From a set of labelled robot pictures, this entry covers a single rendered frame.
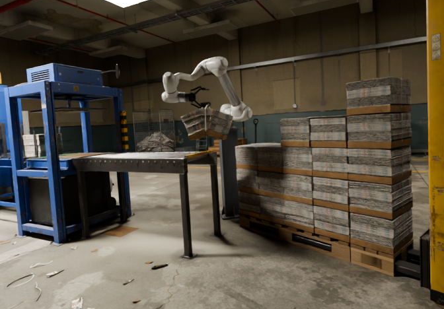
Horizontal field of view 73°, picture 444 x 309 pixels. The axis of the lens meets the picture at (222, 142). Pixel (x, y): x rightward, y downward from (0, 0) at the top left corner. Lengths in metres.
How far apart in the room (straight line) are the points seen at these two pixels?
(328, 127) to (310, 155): 0.27
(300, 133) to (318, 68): 7.10
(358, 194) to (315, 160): 0.40
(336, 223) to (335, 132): 0.68
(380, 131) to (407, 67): 7.24
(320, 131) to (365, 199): 0.57
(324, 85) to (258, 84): 2.08
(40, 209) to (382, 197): 3.15
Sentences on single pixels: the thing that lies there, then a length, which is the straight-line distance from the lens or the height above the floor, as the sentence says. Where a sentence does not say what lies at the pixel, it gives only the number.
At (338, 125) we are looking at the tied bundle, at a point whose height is 1.00.
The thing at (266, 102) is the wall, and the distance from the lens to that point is 9.80.
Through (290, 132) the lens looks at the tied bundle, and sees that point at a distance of 2.55.
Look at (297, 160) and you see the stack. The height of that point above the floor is 0.72.
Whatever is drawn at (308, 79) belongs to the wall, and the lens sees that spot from 9.51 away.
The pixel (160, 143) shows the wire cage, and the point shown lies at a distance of 10.29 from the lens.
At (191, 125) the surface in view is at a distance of 2.56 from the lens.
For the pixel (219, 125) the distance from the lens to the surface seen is 2.52.
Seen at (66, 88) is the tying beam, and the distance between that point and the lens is 3.35.
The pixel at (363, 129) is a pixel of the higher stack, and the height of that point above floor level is 0.96.
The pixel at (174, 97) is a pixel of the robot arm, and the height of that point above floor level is 1.31.
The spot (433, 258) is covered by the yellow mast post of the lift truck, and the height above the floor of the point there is 0.27.
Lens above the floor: 1.05
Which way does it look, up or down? 3 degrees down
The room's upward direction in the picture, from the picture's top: 3 degrees counter-clockwise
